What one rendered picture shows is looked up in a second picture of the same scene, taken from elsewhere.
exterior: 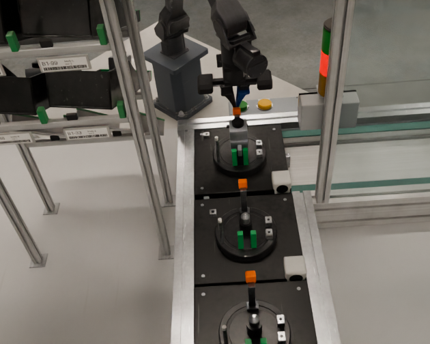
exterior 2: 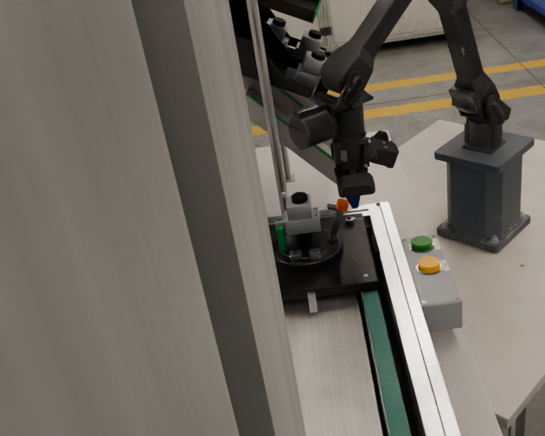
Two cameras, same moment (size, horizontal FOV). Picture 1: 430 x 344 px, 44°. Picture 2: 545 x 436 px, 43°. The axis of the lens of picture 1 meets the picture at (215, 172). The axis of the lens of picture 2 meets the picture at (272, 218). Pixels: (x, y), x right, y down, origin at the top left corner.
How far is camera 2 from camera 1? 1.54 m
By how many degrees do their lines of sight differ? 70
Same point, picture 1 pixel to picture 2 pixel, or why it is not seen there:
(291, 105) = (433, 292)
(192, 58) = (468, 159)
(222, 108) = (481, 265)
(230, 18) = (328, 66)
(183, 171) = not seen: hidden behind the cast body
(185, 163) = not seen: hidden behind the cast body
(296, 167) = (315, 323)
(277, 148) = (323, 281)
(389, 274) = not seen: outside the picture
